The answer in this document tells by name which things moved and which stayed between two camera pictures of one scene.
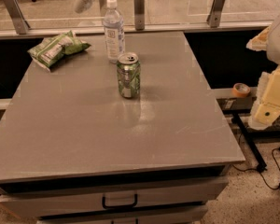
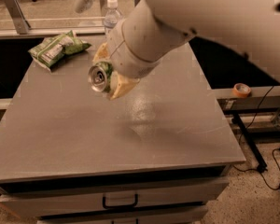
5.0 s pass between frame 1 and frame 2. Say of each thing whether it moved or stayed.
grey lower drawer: stayed
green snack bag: stayed
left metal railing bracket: stayed
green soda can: moved
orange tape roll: stayed
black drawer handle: stayed
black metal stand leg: stayed
